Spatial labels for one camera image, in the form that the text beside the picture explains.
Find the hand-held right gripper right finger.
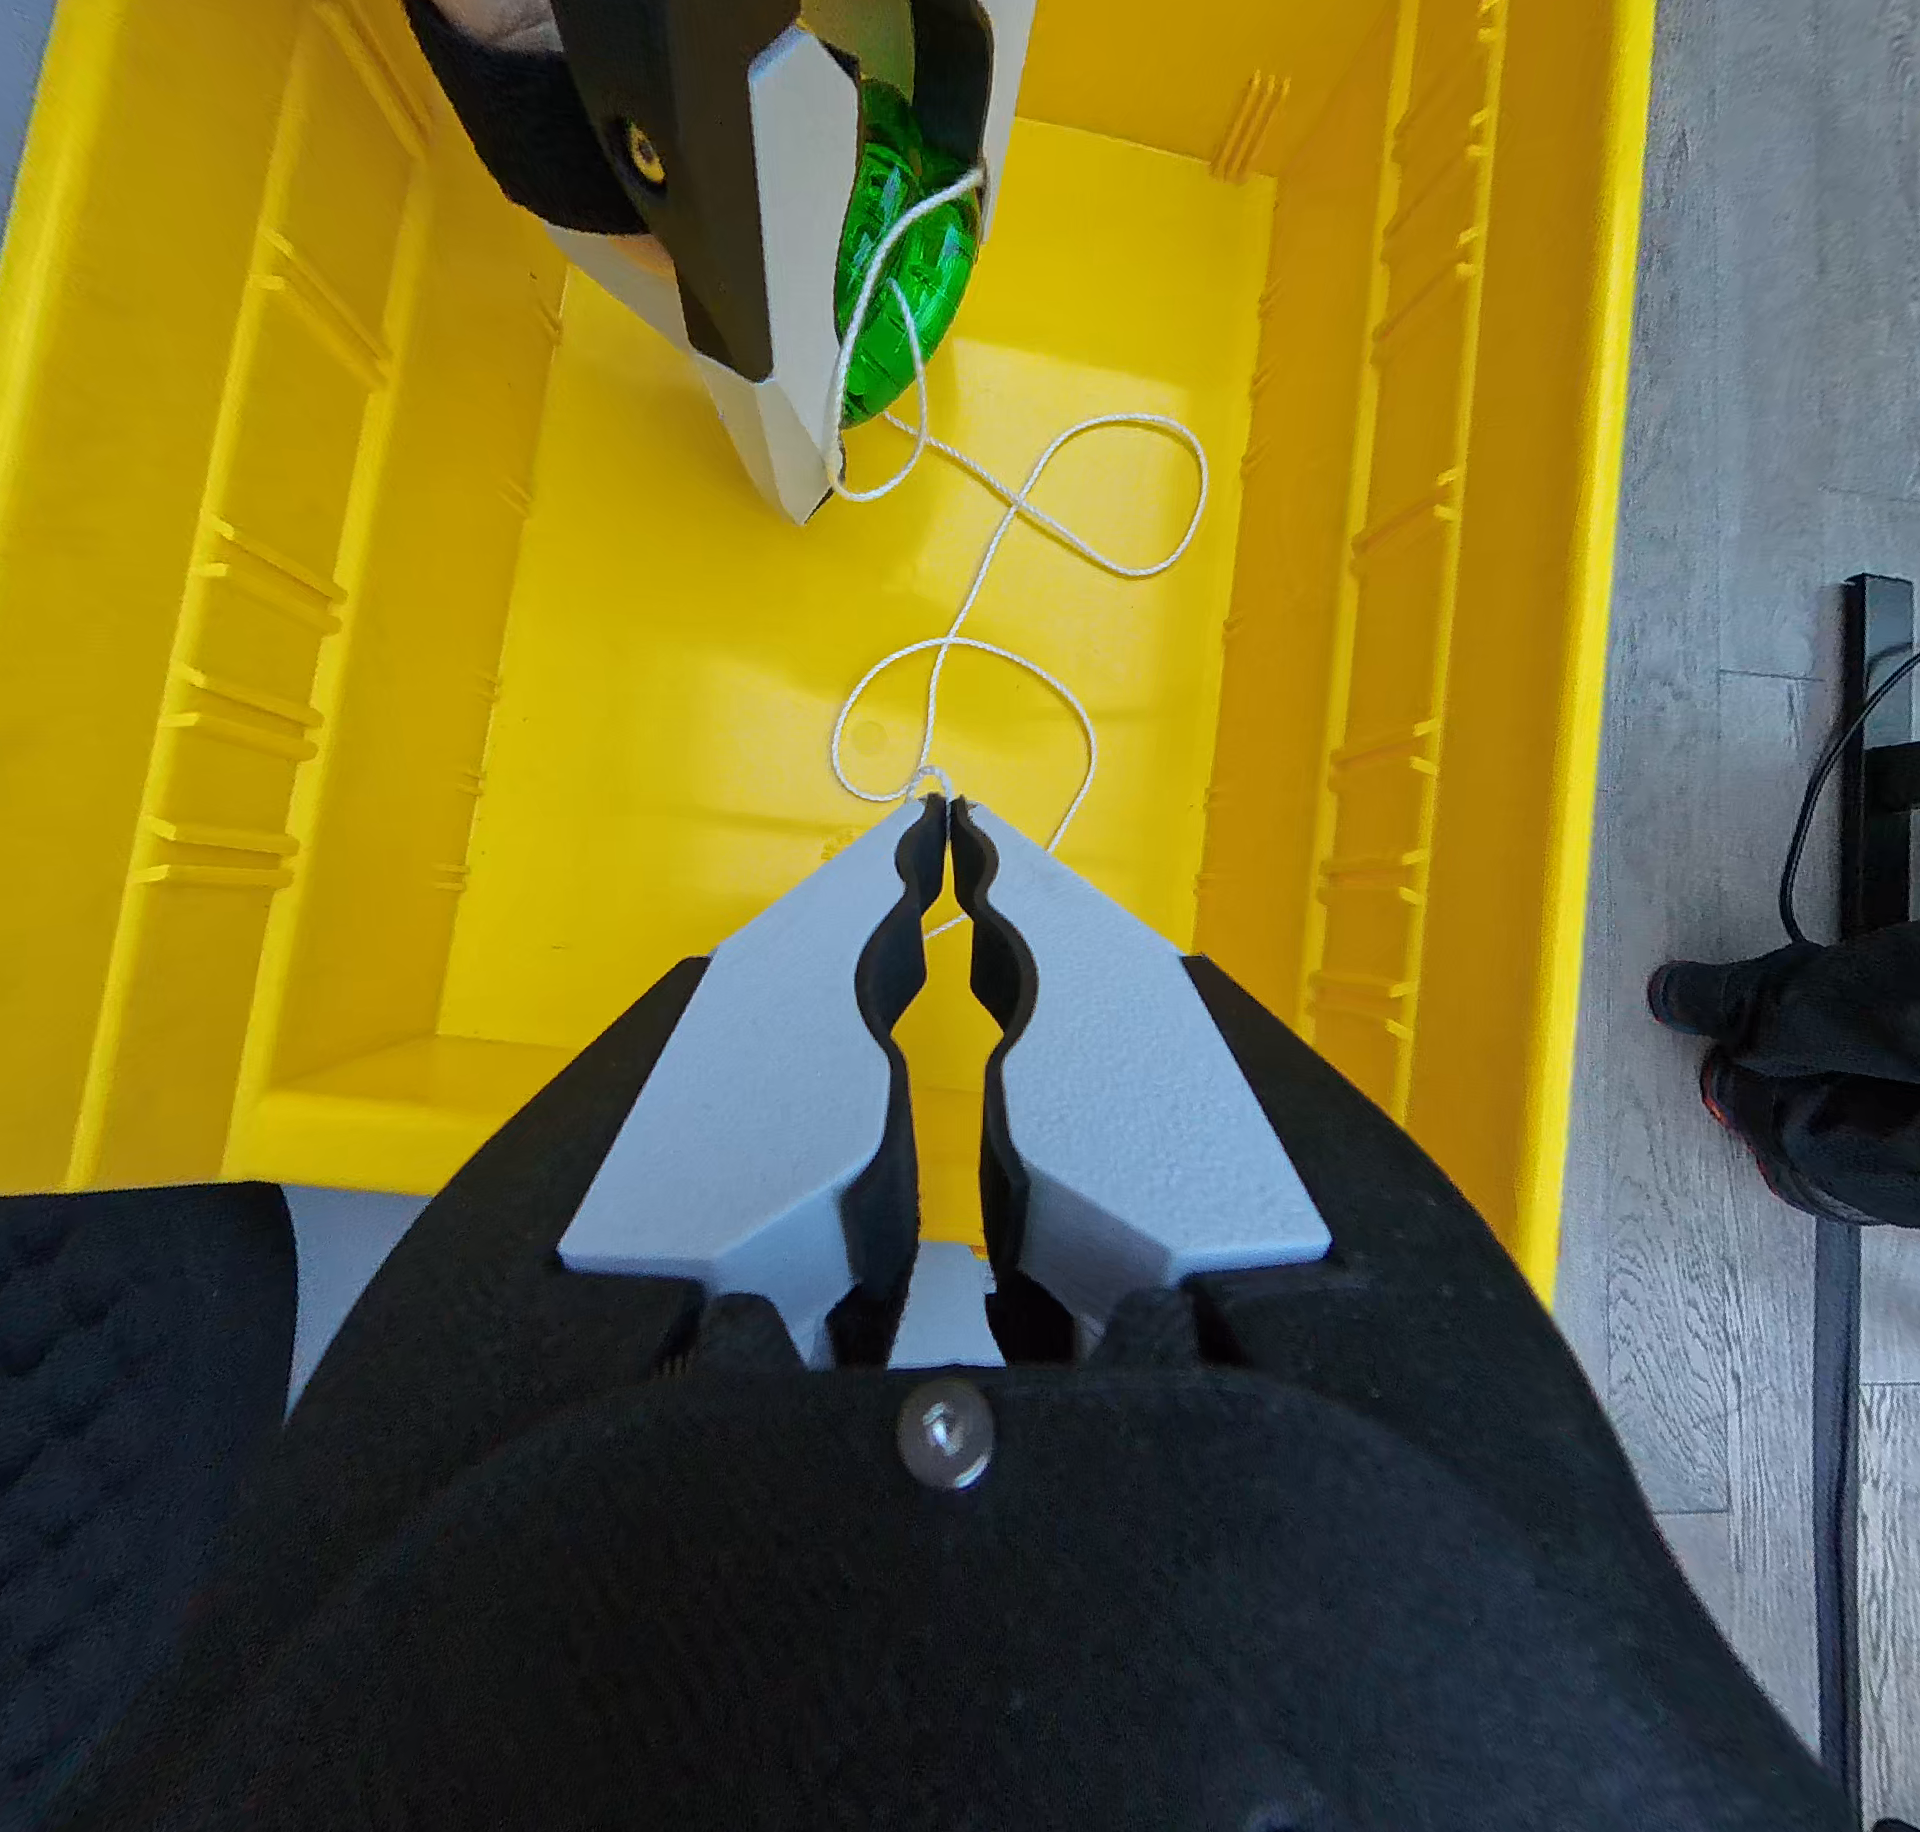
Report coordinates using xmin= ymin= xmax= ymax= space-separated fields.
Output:
xmin=955 ymin=801 xmax=1338 ymax=1367

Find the white yoyo string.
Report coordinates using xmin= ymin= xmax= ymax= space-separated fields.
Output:
xmin=822 ymin=166 xmax=1212 ymax=941

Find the black cable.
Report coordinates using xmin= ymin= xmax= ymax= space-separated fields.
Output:
xmin=1775 ymin=646 xmax=1920 ymax=949

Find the green transparent yoyo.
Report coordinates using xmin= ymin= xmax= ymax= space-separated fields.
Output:
xmin=827 ymin=75 xmax=995 ymax=431

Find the black shoe red trim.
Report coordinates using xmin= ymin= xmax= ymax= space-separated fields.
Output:
xmin=1699 ymin=1053 xmax=1920 ymax=1233

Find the yellow plastic bin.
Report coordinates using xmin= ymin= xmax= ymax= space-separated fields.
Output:
xmin=0 ymin=0 xmax=1664 ymax=1309

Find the black metal desk leg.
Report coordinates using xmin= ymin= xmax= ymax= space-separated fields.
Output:
xmin=1811 ymin=571 xmax=1920 ymax=1775

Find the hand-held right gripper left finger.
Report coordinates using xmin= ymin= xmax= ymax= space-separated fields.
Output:
xmin=558 ymin=793 xmax=955 ymax=1371

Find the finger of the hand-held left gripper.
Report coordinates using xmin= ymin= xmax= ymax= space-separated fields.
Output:
xmin=697 ymin=28 xmax=864 ymax=531
xmin=973 ymin=0 xmax=1054 ymax=201

